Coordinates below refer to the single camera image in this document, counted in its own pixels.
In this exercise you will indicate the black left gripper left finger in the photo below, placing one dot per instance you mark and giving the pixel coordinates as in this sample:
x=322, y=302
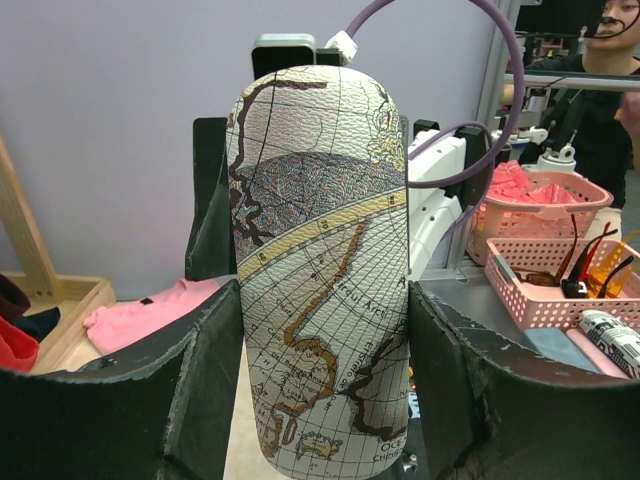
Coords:
x=160, y=408

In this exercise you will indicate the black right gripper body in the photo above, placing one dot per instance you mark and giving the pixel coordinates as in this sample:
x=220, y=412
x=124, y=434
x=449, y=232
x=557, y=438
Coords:
x=210, y=249

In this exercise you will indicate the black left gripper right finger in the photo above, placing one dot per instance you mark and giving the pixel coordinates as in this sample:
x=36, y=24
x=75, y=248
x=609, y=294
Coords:
x=492, y=409

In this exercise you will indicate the map print glasses case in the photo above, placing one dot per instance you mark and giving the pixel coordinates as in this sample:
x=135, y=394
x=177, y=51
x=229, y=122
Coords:
x=319, y=212

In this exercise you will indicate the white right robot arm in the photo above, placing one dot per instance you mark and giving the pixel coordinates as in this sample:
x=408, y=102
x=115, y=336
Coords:
x=433, y=213

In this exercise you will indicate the pink tray of sunglasses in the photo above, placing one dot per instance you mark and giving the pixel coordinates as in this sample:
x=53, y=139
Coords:
x=548, y=283

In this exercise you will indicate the pink folded shirt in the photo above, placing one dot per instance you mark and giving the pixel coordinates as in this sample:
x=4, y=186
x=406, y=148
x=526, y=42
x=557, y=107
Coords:
x=112, y=328

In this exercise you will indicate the wooden clothes rack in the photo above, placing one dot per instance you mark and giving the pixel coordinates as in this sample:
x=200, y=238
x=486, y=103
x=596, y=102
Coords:
x=67, y=347

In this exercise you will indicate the patterned white glasses case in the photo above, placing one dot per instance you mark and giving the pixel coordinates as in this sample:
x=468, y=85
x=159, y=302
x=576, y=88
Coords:
x=618, y=341

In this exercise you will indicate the red garment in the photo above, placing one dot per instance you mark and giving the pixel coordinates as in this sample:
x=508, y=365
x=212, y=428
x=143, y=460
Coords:
x=19, y=351

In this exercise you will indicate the black garment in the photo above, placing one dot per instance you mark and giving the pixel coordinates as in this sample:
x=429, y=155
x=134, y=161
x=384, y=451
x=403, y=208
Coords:
x=14, y=307

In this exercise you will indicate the pink basket with clothes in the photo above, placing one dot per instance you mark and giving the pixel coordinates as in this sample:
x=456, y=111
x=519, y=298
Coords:
x=523, y=203

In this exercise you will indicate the person in black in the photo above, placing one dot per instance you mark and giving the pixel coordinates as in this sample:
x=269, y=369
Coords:
x=604, y=125

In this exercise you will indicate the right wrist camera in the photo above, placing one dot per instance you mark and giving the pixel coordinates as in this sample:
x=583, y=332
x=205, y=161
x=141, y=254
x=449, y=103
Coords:
x=272, y=52

